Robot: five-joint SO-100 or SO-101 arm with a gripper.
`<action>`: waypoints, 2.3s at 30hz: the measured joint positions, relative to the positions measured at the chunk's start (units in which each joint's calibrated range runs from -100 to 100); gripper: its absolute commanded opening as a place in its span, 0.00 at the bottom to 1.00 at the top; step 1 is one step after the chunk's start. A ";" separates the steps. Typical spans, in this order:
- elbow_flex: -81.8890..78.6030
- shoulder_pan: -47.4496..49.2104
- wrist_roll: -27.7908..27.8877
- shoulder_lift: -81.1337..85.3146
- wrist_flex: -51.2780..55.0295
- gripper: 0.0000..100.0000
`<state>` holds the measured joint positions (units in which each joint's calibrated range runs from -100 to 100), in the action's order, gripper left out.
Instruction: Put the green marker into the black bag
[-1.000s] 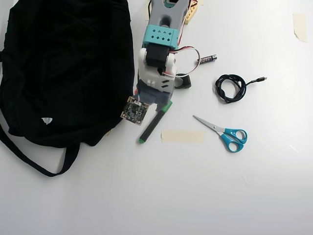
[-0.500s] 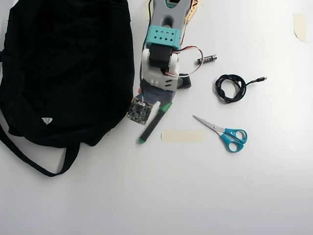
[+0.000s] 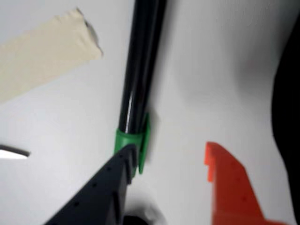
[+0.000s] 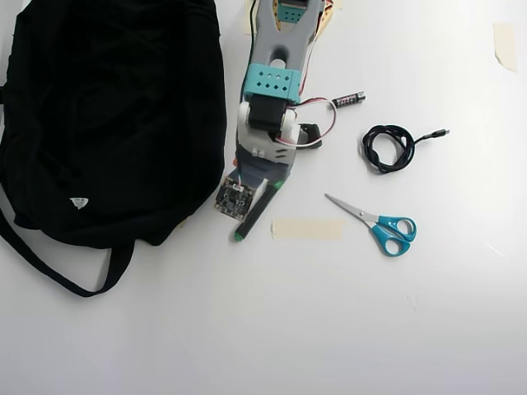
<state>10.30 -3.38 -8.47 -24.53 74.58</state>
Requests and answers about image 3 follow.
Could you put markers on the green black marker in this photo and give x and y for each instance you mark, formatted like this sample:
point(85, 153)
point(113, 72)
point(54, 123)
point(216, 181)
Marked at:
point(140, 70)

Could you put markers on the black fabric bag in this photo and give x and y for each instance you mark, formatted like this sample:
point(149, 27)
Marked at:
point(290, 117)

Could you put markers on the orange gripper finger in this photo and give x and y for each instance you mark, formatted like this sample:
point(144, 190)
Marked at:
point(229, 192)

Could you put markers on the long beige masking tape strip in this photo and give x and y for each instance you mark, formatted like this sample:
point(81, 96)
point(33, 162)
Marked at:
point(47, 54)

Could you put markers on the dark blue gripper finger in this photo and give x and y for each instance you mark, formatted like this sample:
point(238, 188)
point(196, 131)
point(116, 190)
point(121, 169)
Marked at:
point(98, 199)

